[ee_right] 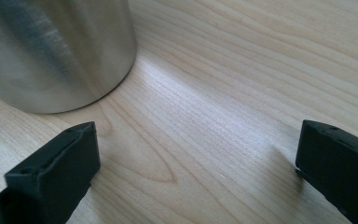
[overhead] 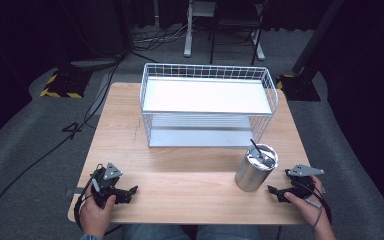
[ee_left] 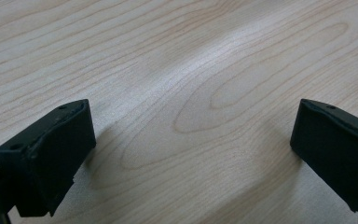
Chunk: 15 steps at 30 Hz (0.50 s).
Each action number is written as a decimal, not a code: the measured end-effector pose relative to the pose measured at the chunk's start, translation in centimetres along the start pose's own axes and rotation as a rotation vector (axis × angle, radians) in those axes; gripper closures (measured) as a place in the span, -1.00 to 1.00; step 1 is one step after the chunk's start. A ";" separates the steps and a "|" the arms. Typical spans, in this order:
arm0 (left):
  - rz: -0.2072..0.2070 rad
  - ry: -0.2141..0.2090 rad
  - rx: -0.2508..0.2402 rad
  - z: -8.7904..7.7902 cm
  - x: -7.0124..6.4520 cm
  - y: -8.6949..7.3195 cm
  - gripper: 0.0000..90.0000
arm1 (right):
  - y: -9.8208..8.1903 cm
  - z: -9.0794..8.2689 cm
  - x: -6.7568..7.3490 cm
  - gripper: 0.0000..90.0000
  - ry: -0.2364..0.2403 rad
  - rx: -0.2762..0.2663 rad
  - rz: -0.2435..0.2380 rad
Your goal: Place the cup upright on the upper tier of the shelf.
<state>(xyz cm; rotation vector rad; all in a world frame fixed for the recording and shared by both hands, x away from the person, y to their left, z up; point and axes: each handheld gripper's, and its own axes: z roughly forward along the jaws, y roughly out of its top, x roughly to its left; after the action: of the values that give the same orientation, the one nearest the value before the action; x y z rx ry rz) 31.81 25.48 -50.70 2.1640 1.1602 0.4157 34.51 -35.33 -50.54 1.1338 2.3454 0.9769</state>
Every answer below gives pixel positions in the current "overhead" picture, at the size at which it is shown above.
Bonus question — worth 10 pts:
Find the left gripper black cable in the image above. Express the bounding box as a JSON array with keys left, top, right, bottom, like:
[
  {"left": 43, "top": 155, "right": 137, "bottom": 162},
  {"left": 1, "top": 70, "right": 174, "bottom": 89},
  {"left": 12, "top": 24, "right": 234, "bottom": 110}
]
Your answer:
[{"left": 73, "top": 163, "right": 123, "bottom": 237}]

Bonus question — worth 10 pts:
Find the white metal stand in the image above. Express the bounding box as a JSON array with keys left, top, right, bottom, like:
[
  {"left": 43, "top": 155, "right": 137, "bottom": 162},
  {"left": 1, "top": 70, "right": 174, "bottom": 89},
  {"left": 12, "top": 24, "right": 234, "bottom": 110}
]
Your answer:
[{"left": 183, "top": 0, "right": 267, "bottom": 62}]

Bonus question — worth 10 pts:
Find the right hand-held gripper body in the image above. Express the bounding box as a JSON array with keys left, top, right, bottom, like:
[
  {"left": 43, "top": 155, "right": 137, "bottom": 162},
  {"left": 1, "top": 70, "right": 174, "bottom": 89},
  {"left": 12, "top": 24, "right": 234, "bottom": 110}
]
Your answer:
[{"left": 284, "top": 163, "right": 326, "bottom": 200}]

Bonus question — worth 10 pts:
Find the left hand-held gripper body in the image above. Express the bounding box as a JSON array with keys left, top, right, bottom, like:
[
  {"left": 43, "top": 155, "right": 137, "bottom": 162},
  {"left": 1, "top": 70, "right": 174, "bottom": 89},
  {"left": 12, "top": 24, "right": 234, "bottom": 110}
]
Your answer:
[{"left": 90, "top": 162, "right": 124, "bottom": 209}]

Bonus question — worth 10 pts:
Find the black straw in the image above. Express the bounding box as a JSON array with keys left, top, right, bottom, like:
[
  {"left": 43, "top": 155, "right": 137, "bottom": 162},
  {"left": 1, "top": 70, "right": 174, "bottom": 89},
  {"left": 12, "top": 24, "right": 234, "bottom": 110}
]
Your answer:
[{"left": 249, "top": 138, "right": 265, "bottom": 160}]

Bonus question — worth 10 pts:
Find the silver metal cup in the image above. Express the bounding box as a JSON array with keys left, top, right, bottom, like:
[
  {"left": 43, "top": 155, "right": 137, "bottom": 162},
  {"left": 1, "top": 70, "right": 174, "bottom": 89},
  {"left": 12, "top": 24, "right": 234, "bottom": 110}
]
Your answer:
[{"left": 234, "top": 143, "right": 279, "bottom": 193}]

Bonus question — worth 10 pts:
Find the long black floor cable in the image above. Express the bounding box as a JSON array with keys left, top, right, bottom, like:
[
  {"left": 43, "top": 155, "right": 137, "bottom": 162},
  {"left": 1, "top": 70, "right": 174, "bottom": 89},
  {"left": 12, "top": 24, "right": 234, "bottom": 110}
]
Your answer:
[{"left": 0, "top": 53, "right": 126, "bottom": 240}]

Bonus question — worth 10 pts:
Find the bundle of floor cables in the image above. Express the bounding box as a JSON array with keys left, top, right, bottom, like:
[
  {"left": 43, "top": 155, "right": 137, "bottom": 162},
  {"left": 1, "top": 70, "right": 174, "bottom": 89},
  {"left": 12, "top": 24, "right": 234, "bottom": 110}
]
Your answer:
[{"left": 131, "top": 22, "right": 189, "bottom": 53}]

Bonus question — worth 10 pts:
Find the person's leg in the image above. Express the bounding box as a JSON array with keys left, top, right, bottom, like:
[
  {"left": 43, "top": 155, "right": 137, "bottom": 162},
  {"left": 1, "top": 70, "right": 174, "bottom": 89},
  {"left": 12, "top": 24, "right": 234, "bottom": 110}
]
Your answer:
[
  {"left": 122, "top": 223, "right": 193, "bottom": 240},
  {"left": 196, "top": 224, "right": 262, "bottom": 240}
]

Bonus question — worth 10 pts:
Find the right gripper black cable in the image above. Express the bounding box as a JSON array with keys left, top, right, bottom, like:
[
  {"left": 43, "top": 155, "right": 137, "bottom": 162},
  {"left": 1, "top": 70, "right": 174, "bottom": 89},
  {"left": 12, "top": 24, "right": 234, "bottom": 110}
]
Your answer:
[{"left": 293, "top": 181, "right": 333, "bottom": 229}]

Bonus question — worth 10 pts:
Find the black metal chair frame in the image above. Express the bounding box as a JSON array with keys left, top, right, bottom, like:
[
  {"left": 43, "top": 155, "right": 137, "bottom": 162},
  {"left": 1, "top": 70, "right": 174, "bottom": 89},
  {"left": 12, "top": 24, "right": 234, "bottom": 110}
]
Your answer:
[{"left": 208, "top": 0, "right": 270, "bottom": 66}]

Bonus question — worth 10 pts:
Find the white wire shelf rack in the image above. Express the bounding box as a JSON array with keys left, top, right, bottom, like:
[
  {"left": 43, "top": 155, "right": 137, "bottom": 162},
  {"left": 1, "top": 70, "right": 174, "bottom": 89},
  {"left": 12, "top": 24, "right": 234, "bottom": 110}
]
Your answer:
[{"left": 139, "top": 62, "right": 280, "bottom": 149}]

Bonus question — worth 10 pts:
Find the person's right leg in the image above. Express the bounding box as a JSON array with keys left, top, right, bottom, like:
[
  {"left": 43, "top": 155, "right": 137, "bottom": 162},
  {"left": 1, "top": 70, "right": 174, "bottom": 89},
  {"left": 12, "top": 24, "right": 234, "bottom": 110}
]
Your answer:
[{"left": 196, "top": 224, "right": 262, "bottom": 240}]

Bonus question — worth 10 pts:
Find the person's left leg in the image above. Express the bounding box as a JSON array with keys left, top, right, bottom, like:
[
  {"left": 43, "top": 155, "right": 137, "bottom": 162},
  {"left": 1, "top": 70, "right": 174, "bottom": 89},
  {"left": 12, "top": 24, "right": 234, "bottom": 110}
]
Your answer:
[{"left": 122, "top": 223, "right": 193, "bottom": 240}]

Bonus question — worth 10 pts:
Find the person's right hand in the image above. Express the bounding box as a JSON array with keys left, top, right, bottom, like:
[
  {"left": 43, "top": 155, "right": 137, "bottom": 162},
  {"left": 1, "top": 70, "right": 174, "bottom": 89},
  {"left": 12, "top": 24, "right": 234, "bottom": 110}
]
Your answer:
[{"left": 283, "top": 175, "right": 334, "bottom": 230}]

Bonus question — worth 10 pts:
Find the black yellow striped stand base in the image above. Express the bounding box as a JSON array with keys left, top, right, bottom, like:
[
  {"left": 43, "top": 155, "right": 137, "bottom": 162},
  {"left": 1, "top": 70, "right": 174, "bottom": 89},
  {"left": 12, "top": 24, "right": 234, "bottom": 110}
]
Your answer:
[
  {"left": 39, "top": 67, "right": 94, "bottom": 100},
  {"left": 275, "top": 73, "right": 322, "bottom": 103}
]

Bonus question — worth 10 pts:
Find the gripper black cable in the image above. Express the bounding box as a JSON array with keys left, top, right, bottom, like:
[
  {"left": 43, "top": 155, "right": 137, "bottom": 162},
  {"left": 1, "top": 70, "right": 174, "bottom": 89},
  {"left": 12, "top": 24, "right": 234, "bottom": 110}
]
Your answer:
[
  {"left": 293, "top": 181, "right": 333, "bottom": 229},
  {"left": 73, "top": 163, "right": 123, "bottom": 237}
]

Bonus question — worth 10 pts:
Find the person's left hand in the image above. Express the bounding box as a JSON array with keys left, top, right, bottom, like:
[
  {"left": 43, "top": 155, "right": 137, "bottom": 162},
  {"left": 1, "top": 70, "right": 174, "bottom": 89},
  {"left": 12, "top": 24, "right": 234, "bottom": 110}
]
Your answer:
[{"left": 78, "top": 194, "right": 117, "bottom": 239}]

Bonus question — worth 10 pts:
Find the black slanted pole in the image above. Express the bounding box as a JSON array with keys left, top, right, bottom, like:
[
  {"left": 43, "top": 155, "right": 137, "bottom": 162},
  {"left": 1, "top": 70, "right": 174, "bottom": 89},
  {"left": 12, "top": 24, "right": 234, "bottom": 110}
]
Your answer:
[{"left": 291, "top": 0, "right": 346, "bottom": 76}]

